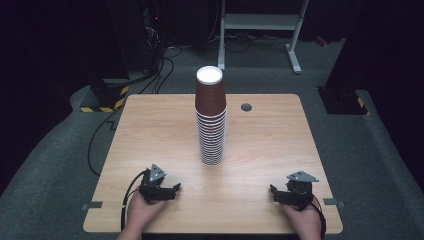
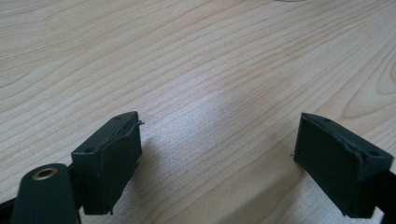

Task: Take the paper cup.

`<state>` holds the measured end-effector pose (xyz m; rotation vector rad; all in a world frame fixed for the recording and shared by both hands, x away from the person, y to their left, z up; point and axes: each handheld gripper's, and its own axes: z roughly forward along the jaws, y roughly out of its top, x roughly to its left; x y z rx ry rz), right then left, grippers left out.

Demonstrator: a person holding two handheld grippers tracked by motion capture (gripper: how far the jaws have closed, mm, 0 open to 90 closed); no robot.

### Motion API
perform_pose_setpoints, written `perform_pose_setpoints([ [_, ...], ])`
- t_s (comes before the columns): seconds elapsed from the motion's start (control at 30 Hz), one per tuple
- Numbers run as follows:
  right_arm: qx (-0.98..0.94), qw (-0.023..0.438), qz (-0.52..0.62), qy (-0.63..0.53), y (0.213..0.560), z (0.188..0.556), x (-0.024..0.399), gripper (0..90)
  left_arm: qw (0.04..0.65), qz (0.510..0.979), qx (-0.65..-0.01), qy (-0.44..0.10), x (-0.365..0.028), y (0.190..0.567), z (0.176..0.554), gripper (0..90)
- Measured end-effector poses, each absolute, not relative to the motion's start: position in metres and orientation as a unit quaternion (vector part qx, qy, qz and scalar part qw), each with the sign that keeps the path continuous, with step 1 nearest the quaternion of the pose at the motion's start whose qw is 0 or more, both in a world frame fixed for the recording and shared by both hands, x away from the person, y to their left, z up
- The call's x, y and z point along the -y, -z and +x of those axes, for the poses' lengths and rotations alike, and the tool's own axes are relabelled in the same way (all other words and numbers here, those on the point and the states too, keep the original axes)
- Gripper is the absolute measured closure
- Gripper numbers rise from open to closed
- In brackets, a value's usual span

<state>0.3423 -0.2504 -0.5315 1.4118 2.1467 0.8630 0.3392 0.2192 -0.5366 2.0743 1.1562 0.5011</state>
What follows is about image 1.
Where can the black stand base yellow mark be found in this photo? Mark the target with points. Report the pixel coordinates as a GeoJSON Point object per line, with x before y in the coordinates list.
{"type": "Point", "coordinates": [343, 103]}

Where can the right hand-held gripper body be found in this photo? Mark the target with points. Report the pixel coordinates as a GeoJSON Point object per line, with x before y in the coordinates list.
{"type": "Point", "coordinates": [300, 191]}

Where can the stack of brown paper cups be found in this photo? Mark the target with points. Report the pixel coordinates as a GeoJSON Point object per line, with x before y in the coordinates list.
{"type": "Point", "coordinates": [213, 143]}

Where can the grey table edge bracket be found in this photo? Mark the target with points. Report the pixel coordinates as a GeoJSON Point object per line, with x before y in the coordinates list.
{"type": "Point", "coordinates": [333, 202]}
{"type": "Point", "coordinates": [93, 205]}

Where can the person's left hand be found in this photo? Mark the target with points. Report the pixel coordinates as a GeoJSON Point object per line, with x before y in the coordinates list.
{"type": "Point", "coordinates": [141, 213]}

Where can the yellow black striped stand base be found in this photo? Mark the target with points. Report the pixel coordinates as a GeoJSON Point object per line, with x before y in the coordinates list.
{"type": "Point", "coordinates": [106, 108]}

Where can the grey round table grommet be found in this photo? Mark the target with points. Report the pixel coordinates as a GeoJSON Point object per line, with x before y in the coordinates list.
{"type": "Point", "coordinates": [246, 107]}

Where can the white metal stand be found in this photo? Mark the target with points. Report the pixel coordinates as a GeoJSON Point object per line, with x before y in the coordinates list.
{"type": "Point", "coordinates": [260, 21]}

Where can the small red object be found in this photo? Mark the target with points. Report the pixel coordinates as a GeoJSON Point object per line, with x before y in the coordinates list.
{"type": "Point", "coordinates": [321, 41]}

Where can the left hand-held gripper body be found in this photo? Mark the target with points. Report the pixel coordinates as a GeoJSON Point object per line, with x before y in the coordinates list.
{"type": "Point", "coordinates": [151, 190]}

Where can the person's right hand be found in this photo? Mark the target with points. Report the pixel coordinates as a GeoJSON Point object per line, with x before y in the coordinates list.
{"type": "Point", "coordinates": [305, 220]}

